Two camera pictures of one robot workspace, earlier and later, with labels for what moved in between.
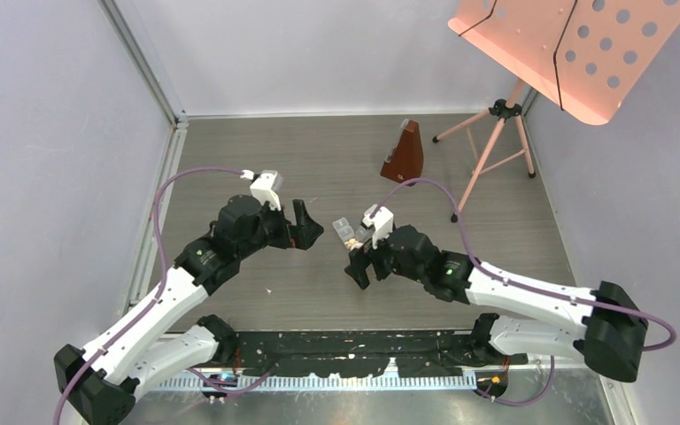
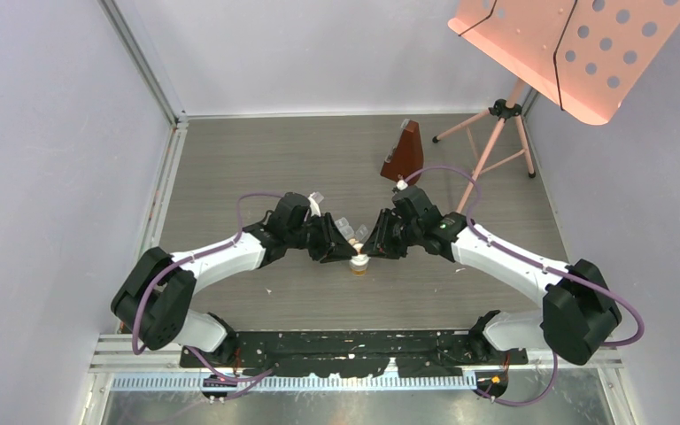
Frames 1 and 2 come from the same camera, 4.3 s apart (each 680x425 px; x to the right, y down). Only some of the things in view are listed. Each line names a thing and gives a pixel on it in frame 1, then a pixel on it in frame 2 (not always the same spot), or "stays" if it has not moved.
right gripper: (360, 258) → (379, 243)
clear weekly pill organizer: (351, 239) stays
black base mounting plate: (366, 353) stays
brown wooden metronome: (405, 159) stays
